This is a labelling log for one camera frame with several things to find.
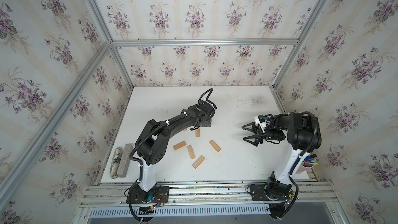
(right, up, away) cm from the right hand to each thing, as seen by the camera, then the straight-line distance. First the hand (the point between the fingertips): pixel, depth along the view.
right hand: (246, 134), depth 86 cm
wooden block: (-28, -1, +9) cm, 29 cm away
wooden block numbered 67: (-39, -7, +4) cm, 39 cm away
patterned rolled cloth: (-70, -13, -8) cm, 71 cm away
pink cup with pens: (+27, -11, -11) cm, 31 cm away
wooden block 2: (-18, -7, +3) cm, 19 cm away
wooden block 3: (-32, -10, 0) cm, 33 cm away
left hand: (-26, +7, +7) cm, 28 cm away
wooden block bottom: (-27, -14, -2) cm, 31 cm away
